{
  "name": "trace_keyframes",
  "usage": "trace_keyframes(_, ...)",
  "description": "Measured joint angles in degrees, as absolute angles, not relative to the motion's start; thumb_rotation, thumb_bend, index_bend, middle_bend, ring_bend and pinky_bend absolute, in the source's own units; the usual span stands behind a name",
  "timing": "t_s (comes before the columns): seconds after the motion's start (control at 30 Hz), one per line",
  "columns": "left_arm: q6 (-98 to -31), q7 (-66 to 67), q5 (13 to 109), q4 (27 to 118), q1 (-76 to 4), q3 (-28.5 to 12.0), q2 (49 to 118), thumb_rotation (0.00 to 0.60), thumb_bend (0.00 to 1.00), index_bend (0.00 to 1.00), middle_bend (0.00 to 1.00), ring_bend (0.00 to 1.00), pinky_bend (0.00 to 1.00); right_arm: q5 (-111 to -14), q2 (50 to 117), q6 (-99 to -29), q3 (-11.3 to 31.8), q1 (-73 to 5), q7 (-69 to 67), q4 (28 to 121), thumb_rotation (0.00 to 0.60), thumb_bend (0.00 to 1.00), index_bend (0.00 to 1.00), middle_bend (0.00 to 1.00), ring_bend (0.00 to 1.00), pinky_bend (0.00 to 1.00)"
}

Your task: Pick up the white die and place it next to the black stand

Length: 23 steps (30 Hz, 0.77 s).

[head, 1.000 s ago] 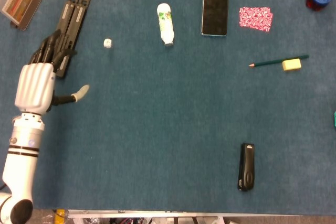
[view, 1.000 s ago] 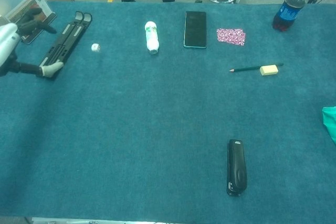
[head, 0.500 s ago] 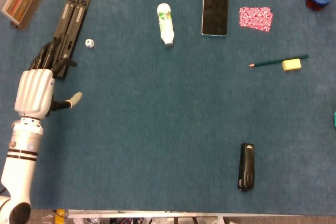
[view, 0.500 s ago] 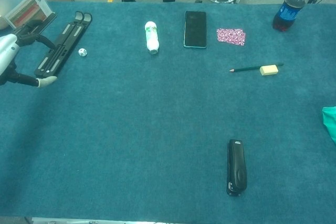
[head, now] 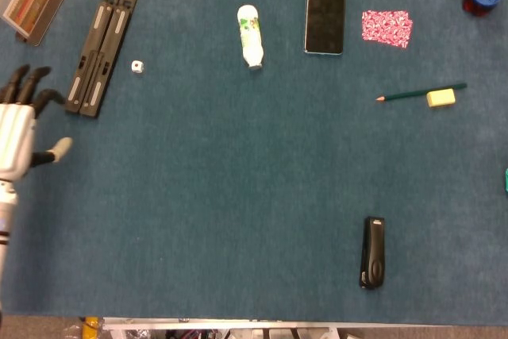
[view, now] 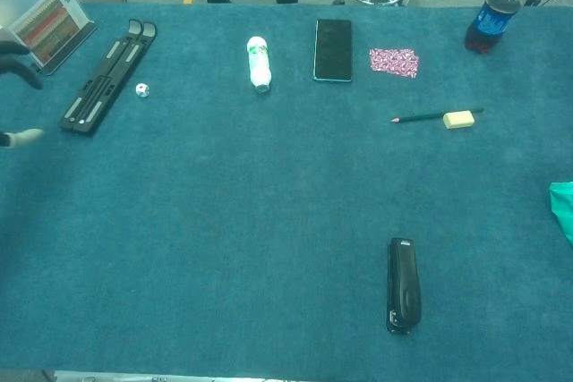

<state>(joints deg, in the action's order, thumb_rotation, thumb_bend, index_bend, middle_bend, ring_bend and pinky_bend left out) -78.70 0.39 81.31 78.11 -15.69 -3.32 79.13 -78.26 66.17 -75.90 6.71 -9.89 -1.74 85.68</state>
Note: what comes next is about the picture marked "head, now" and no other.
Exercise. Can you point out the black folding laptop stand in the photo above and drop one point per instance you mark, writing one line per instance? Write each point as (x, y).
(101, 45)

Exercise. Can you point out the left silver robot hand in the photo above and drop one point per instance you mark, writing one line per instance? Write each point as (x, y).
(16, 136)

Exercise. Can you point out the yellow object under table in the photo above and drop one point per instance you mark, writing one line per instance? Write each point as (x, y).
(91, 325)

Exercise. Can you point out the white small bottle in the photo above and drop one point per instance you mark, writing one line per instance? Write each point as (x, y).
(250, 35)

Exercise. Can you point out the green object at table edge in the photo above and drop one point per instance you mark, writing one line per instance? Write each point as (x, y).
(506, 182)

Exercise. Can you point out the black stapler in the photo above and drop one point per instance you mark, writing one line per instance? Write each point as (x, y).
(373, 253)

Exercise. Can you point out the aluminium frame rail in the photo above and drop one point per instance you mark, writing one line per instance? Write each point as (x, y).
(214, 324)

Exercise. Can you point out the yellow eraser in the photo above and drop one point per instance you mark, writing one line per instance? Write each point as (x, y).
(440, 98)

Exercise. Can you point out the green pencil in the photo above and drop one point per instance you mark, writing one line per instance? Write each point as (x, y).
(412, 93)

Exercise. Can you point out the white die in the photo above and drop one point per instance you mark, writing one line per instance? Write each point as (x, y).
(137, 67)

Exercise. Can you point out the blue felt table mat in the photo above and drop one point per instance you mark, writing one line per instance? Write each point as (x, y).
(254, 196)

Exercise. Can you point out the black smartphone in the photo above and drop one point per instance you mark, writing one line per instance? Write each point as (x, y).
(324, 13)

